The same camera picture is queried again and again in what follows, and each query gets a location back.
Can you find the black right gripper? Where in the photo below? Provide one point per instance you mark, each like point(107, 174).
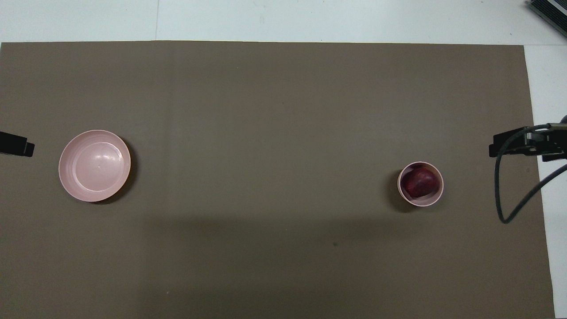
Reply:
point(549, 141)

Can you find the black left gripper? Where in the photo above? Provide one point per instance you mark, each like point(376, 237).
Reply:
point(11, 143)

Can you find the dark red apple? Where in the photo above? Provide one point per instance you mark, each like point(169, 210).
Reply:
point(423, 181)

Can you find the pink plate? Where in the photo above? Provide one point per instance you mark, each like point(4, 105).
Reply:
point(94, 166)

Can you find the pink bowl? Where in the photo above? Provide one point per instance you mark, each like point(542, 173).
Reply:
point(421, 203)

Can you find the dark ribbed device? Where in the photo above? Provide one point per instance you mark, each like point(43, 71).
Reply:
point(553, 12)

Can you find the brown table mat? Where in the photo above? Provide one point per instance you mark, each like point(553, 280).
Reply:
point(274, 177)

